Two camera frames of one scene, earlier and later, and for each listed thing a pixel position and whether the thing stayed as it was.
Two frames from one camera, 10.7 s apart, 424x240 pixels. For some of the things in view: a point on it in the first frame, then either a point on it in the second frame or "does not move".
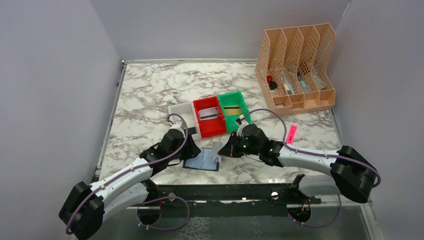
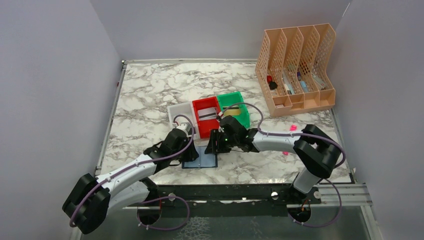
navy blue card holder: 203,161 does not move
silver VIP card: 216,147 -> 207,114
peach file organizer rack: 294,67 does not move
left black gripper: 192,150 does not move
